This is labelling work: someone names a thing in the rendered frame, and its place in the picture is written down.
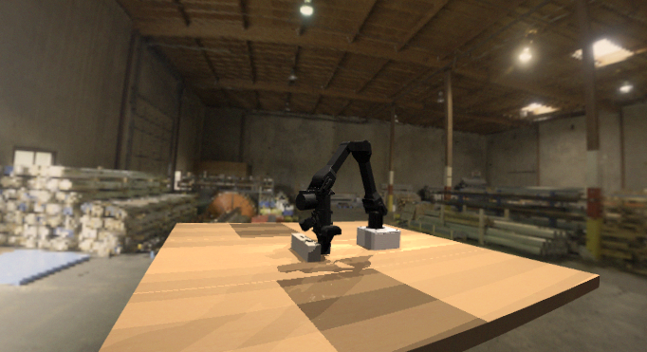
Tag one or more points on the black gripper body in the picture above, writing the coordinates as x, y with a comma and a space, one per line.
326, 227

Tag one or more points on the black two-prong plug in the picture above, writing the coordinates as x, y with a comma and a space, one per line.
322, 249

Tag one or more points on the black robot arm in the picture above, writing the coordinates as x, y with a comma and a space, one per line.
317, 194

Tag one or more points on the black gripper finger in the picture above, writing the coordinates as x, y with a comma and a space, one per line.
318, 237
326, 241

